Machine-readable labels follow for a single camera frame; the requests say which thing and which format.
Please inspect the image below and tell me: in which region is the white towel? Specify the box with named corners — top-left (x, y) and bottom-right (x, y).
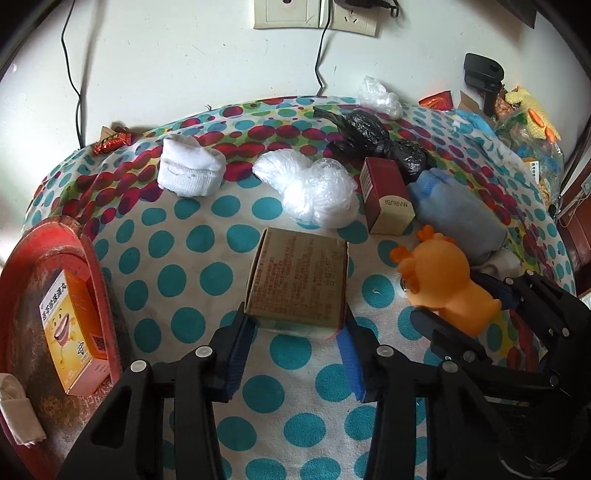
top-left (0, 373), bottom-right (46, 448)

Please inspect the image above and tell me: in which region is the orange yellow medicine box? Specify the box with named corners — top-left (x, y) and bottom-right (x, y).
top-left (39, 270), bottom-right (110, 397)

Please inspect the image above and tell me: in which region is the orange rubber chick toy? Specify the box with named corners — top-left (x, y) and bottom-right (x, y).
top-left (390, 225), bottom-right (502, 337)

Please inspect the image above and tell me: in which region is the tan cardboard box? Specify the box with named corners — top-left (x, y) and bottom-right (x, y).
top-left (245, 228), bottom-right (349, 339)

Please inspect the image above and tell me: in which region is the light blue cloth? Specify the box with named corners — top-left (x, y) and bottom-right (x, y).
top-left (407, 168), bottom-right (507, 265)

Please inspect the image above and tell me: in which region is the red cream Marubi box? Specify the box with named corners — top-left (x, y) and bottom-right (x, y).
top-left (359, 157), bottom-right (415, 236)

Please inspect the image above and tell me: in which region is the round red rusty tray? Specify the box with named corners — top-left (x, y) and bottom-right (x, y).
top-left (1, 216), bottom-right (122, 479)

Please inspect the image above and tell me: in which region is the white rolled sock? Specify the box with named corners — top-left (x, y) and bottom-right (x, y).
top-left (157, 134), bottom-right (226, 198)

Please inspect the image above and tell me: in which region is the red snack wrapper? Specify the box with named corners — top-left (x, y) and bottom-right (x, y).
top-left (92, 126), bottom-right (132, 156)

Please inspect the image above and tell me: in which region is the black plastic bag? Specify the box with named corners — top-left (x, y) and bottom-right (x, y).
top-left (312, 107), bottom-right (437, 184)

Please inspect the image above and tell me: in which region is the yellow knitted duck toy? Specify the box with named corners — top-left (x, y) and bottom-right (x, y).
top-left (505, 86), bottom-right (561, 143)

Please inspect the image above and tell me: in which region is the small clear plastic bag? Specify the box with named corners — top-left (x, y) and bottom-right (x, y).
top-left (358, 76), bottom-right (403, 120)

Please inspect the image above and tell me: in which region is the black handheld device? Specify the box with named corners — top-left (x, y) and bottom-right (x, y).
top-left (464, 53), bottom-right (505, 117)

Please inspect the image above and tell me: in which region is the black power adapter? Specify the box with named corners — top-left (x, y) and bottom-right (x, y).
top-left (335, 0), bottom-right (400, 18)

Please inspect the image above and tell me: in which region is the thick black wall cable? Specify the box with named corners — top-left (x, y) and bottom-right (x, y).
top-left (61, 0), bottom-right (89, 150)

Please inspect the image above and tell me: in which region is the thin black wall cable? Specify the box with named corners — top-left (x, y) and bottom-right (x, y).
top-left (314, 0), bottom-right (336, 97)

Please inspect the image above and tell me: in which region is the white wall socket plate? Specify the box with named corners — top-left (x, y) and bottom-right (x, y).
top-left (253, 0), bottom-right (379, 37)

